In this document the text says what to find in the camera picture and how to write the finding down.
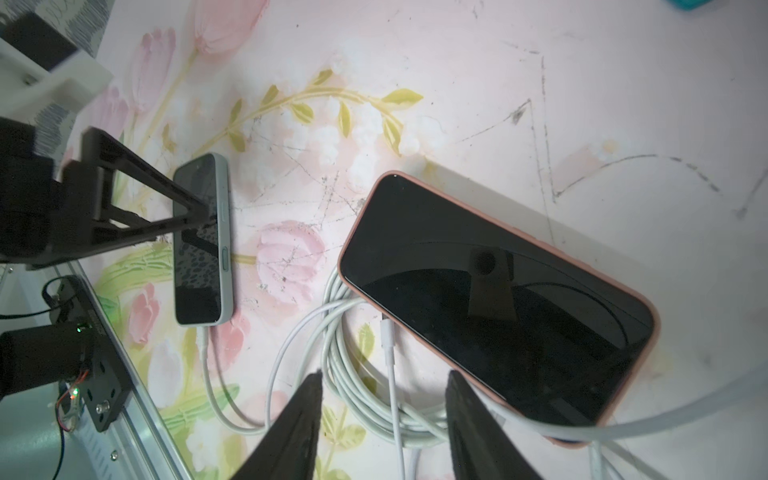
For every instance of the phone with green case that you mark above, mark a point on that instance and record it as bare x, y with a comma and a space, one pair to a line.
202, 266

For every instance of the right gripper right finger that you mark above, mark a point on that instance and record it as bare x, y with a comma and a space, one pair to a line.
480, 450

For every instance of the phone with pink case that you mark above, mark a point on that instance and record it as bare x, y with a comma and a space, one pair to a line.
538, 332

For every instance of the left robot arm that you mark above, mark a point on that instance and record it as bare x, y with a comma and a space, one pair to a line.
36, 356

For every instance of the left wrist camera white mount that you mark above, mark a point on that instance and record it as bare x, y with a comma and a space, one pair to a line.
40, 67

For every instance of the teal utility knife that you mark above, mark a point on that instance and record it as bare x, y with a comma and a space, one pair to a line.
688, 5

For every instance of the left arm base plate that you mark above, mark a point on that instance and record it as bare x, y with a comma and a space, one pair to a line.
102, 383

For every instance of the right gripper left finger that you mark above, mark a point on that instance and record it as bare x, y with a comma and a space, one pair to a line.
289, 448

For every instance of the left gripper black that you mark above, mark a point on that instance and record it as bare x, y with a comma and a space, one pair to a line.
111, 198

